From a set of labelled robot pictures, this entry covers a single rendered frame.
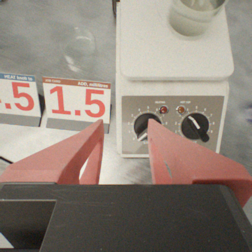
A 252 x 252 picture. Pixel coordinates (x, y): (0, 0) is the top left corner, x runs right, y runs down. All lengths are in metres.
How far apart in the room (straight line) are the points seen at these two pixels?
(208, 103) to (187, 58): 0.06
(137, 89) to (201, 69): 0.07
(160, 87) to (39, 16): 0.26
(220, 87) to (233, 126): 0.09
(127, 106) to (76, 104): 0.08
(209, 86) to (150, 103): 0.07
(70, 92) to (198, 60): 0.16
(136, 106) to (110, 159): 0.09
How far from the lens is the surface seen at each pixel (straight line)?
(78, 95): 0.25
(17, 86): 0.29
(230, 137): 0.30
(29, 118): 0.29
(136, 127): 0.21
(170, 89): 0.21
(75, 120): 0.27
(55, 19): 0.37
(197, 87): 0.22
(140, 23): 0.23
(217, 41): 0.24
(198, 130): 0.21
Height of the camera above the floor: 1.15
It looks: 77 degrees down
